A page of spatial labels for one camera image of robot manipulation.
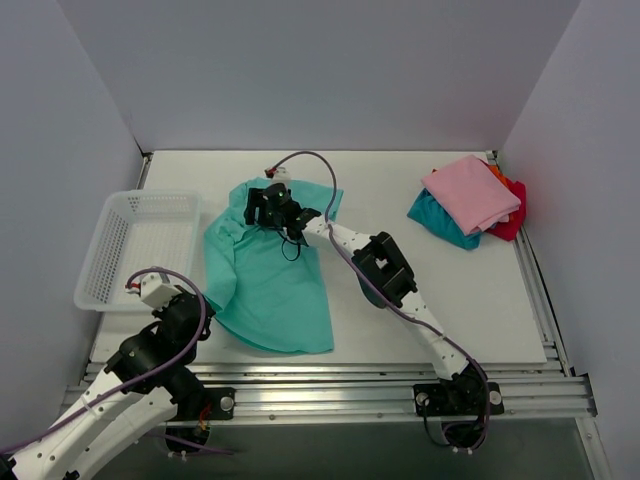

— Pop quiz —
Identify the teal green t-shirt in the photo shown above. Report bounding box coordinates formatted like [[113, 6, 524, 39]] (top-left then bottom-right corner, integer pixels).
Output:
[[203, 178, 334, 354]]

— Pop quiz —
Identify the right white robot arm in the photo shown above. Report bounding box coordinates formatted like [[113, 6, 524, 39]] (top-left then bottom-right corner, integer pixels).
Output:
[[244, 183, 490, 413]]

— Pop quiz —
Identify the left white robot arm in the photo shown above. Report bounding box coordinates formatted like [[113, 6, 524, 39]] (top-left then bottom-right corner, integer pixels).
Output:
[[1, 292, 214, 479]]

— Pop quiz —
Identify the white plastic basket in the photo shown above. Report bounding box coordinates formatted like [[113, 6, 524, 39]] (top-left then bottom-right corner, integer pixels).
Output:
[[73, 190, 202, 313]]

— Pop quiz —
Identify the blue folded t-shirt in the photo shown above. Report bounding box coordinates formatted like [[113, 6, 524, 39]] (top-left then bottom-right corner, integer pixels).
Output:
[[407, 189, 482, 251]]

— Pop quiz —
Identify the pink folded t-shirt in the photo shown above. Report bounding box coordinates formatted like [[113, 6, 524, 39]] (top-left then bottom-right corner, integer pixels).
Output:
[[421, 155, 522, 235]]

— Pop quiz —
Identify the red folded t-shirt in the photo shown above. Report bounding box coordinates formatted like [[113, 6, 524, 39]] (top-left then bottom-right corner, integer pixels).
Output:
[[487, 180, 527, 242]]

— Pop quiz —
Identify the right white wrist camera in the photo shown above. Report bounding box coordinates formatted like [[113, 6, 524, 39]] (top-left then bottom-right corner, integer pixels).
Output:
[[265, 166, 292, 184]]

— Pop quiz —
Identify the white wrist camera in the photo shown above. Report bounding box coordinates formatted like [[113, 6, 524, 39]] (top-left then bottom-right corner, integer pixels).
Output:
[[125, 273, 181, 309], [265, 166, 292, 184]]

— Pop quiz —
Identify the right black thin cable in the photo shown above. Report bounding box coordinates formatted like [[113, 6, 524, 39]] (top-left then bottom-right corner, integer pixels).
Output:
[[279, 224, 309, 264]]

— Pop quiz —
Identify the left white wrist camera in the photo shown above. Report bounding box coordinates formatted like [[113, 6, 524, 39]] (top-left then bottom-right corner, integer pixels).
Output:
[[125, 273, 181, 309]]

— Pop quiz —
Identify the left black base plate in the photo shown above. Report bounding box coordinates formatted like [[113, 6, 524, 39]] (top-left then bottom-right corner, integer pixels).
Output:
[[172, 387, 236, 421]]

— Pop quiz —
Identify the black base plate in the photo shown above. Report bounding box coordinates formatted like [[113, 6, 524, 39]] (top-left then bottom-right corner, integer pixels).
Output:
[[172, 387, 236, 421], [412, 382, 505, 417]]

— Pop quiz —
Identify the aluminium rail frame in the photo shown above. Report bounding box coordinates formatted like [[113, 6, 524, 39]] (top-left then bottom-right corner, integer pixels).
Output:
[[52, 150, 599, 430]]

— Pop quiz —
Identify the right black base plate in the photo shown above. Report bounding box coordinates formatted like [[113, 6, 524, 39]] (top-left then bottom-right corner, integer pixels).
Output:
[[412, 382, 505, 417]]

